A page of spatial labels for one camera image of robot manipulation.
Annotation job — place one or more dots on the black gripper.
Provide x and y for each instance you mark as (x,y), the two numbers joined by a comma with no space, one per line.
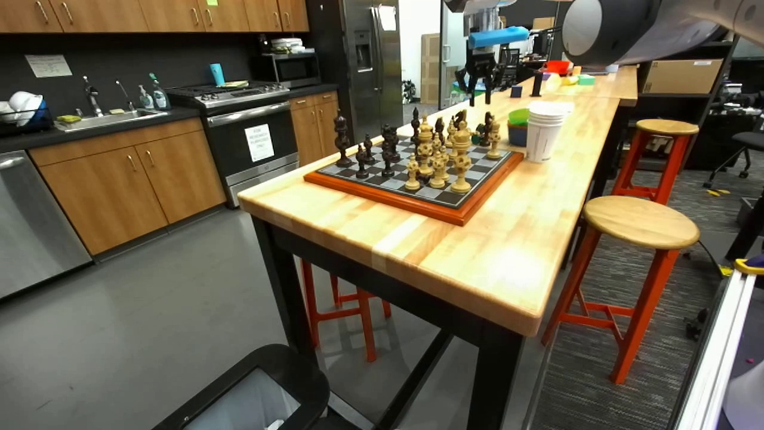
(482,63)

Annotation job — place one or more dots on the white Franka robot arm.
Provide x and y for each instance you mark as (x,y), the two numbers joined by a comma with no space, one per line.
(611,28)

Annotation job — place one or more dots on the light wooden chess piece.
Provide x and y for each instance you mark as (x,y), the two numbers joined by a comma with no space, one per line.
(426,151)
(437,170)
(460,165)
(497,147)
(410,176)

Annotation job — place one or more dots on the wooden framed chess board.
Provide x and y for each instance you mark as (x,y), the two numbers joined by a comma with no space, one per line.
(445,199)

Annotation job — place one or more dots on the tall dark chess piece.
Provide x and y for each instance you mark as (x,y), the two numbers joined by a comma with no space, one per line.
(345,143)

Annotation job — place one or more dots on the small dark blue cube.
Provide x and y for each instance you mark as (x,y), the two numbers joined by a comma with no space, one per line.
(517,92)

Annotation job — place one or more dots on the green and blue bowl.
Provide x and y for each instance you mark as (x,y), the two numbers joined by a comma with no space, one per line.
(519,128)

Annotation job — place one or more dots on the black stand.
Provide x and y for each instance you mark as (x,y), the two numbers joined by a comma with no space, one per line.
(537,84)

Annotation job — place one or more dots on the white foam cup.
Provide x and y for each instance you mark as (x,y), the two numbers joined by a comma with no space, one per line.
(548,132)

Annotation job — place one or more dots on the red container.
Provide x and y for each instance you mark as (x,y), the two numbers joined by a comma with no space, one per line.
(558,69)

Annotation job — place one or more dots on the green container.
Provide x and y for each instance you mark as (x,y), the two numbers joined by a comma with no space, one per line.
(585,81)

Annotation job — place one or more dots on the white paper on refrigerator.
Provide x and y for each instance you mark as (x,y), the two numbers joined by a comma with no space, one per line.
(385,17)

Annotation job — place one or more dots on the stainless steel refrigerator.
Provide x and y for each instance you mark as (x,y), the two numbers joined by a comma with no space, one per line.
(354,72)

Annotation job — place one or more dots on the narrow wooden base cabinet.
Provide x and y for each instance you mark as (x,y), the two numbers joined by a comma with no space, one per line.
(312,128)

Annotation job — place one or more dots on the stainless steel microwave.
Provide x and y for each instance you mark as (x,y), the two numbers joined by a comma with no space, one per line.
(291,70)

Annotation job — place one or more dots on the wooden stool orange legs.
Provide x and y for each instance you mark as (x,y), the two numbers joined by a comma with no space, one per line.
(666,128)
(641,224)
(348,306)

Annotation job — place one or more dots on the brown cardboard panel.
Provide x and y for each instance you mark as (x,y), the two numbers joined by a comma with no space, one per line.
(684,78)

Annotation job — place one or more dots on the white paper on oven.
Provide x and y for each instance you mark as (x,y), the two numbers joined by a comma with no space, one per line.
(259,144)

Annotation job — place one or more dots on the stainless steel oven range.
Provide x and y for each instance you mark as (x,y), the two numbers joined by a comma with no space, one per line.
(238,144)

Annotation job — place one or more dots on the blue cup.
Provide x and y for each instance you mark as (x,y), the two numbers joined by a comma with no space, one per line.
(217,75)

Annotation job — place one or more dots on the black office chair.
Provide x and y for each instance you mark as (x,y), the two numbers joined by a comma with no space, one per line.
(740,151)

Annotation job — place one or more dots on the wooden butcher-block table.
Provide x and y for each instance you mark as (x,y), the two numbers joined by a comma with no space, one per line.
(491,367)

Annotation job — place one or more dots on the clear soap bottle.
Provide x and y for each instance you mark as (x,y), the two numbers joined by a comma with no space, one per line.
(158,92)

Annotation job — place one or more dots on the wooden upper cabinets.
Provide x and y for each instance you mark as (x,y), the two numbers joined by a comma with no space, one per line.
(150,12)

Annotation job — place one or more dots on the wide wooden base cabinet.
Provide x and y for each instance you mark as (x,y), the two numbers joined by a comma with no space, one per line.
(127,184)

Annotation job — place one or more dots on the kitchen sink with faucet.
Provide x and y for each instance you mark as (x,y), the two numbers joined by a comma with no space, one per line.
(108,120)

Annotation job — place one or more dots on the dish rack with dishes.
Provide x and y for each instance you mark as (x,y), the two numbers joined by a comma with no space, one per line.
(21,110)

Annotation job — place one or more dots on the stainless steel dishwasher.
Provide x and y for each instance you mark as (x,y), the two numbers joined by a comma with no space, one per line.
(35,225)

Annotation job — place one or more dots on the blue wrist mount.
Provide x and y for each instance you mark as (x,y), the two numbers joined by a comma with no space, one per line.
(499,36)

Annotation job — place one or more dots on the white panel frame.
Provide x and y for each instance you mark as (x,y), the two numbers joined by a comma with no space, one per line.
(716,360)

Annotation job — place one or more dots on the white wall plate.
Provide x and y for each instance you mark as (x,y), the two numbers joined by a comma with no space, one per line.
(49,66)

